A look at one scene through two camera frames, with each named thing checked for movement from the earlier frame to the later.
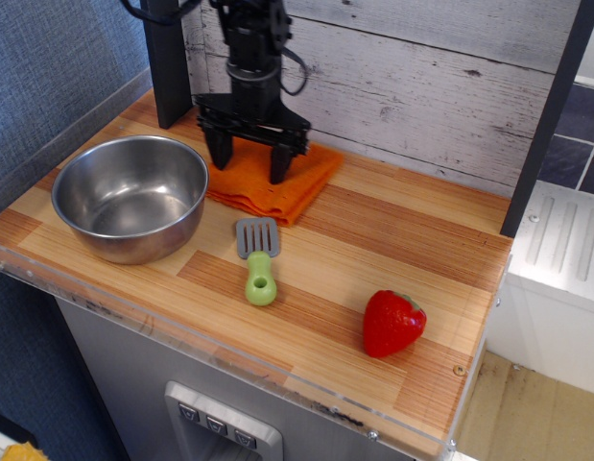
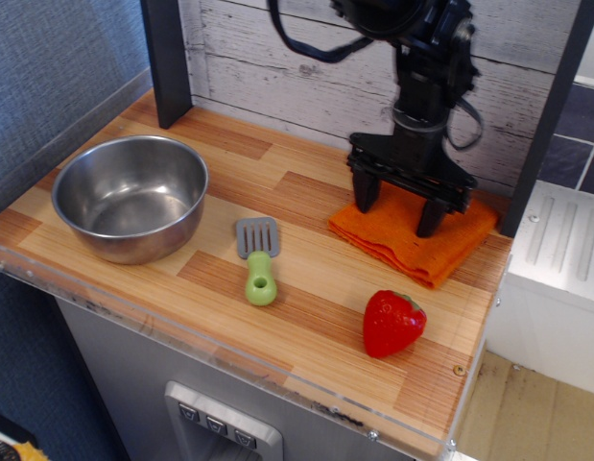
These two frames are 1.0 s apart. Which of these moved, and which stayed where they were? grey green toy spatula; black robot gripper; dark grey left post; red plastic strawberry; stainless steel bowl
Moved: black robot gripper
Stayed: red plastic strawberry; stainless steel bowl; dark grey left post; grey green toy spatula
